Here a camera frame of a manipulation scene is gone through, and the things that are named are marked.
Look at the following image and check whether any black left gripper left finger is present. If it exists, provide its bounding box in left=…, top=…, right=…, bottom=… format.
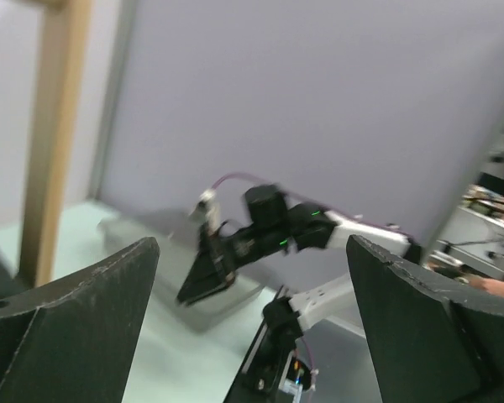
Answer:
left=0, top=238, right=159, bottom=402

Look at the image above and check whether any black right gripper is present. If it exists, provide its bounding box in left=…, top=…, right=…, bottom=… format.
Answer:
left=176, top=224, right=291, bottom=305

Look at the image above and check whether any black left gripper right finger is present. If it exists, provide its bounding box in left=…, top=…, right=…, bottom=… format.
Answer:
left=346, top=236, right=504, bottom=402

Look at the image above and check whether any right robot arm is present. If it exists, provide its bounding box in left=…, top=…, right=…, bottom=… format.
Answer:
left=176, top=184, right=504, bottom=402

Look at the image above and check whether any person hand in background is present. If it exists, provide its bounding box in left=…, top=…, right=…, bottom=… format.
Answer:
left=470, top=277, right=504, bottom=297

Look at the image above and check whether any clear plastic bin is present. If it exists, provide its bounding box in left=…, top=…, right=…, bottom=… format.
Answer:
left=97, top=211, right=269, bottom=333

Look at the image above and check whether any wooden clothes rack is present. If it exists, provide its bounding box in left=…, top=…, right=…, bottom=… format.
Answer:
left=18, top=1, right=92, bottom=288

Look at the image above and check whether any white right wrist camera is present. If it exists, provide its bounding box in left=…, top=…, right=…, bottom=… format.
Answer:
left=189, top=188, right=221, bottom=233

